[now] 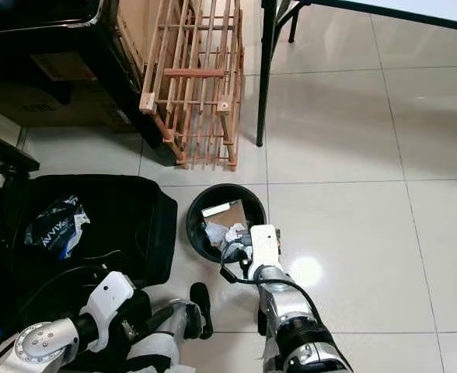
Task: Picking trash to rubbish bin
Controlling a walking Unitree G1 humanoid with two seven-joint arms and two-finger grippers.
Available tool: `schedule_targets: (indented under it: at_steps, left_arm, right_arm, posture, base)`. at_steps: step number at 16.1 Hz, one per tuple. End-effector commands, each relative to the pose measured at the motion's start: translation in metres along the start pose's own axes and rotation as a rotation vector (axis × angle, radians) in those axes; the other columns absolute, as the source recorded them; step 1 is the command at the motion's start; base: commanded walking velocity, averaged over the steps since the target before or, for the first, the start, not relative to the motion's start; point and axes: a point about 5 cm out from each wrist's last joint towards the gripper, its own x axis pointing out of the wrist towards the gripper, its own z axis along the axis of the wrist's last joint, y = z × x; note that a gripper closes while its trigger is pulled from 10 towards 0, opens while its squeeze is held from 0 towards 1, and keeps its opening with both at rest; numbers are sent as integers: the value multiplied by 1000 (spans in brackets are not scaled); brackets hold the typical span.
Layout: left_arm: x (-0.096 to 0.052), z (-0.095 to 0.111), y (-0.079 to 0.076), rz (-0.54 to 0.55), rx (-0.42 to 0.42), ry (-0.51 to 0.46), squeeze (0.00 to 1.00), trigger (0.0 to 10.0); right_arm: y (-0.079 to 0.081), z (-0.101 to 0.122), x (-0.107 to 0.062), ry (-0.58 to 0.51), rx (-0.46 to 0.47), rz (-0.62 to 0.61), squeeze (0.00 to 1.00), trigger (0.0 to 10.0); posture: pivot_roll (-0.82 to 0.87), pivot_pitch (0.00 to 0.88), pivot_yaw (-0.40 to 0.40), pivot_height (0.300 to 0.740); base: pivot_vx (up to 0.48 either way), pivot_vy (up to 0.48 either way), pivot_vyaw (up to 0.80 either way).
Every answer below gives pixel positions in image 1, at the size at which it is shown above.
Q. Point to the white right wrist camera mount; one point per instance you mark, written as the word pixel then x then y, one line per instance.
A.
pixel 264 245

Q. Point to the large black bag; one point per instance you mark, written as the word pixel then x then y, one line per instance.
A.
pixel 127 225

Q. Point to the black printed plastic packet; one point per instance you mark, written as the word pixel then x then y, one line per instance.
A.
pixel 56 225

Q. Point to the round black rubbish bin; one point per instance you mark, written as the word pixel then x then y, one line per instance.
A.
pixel 196 229

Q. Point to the white tube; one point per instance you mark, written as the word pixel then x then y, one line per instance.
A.
pixel 218 208

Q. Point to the brown cardboard piece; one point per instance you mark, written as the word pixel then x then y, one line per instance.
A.
pixel 236 214

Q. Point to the black glossy cabinet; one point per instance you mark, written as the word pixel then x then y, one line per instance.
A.
pixel 112 70

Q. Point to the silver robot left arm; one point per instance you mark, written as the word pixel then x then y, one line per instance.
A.
pixel 42 346

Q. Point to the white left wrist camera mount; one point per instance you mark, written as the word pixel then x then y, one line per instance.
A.
pixel 112 295

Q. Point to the flat brown cardboard box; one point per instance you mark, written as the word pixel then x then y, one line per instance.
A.
pixel 42 105

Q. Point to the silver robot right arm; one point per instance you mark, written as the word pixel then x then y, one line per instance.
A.
pixel 283 307

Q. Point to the black metal frame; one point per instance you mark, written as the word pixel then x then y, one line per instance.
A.
pixel 11 165

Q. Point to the upright brown cardboard box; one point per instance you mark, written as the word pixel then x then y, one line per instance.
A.
pixel 135 31

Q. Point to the crumpled white paper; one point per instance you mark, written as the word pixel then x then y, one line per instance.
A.
pixel 235 233
pixel 214 233

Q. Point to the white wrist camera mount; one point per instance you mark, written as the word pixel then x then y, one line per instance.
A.
pixel 264 245
pixel 112 295

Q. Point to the folded wooden rack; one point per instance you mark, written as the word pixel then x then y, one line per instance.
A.
pixel 197 78

